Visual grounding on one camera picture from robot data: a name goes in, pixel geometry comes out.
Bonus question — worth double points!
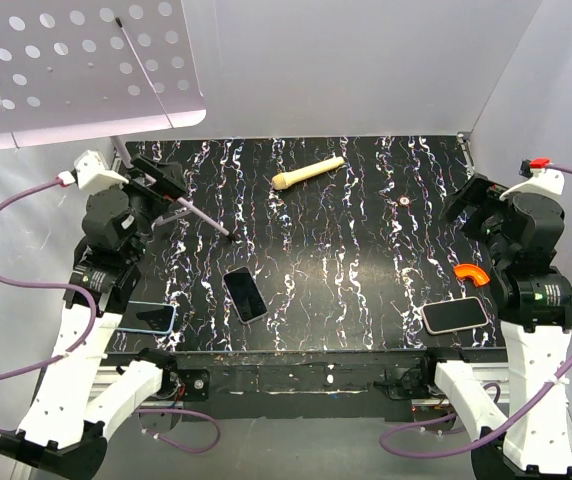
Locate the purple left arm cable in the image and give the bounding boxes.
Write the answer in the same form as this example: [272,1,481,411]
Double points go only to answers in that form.
[0,177,98,436]

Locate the wooden pestle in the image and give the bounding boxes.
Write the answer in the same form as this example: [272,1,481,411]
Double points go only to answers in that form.
[271,157,345,190]

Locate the purple phone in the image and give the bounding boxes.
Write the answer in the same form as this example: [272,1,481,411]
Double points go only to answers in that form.
[223,267,267,325]

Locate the orange curved plastic piece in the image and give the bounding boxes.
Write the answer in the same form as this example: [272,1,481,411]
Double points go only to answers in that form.
[453,263,490,288]

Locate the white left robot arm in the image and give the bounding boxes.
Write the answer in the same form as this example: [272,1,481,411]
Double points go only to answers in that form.
[0,154,186,479]

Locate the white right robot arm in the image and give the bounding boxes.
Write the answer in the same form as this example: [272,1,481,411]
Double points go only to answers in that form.
[418,170,572,479]

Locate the perforated white music stand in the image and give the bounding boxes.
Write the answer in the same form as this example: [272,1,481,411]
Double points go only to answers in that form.
[0,0,242,246]

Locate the phone in blue case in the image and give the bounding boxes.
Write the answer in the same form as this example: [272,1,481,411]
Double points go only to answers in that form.
[117,301,176,335]

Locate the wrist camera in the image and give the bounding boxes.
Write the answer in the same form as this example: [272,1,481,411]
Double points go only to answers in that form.
[500,158,565,201]
[57,150,129,195]

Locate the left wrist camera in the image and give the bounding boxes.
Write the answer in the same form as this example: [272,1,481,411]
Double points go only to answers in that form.
[57,150,129,195]

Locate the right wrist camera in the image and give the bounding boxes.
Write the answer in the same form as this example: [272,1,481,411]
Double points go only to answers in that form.
[500,158,565,201]

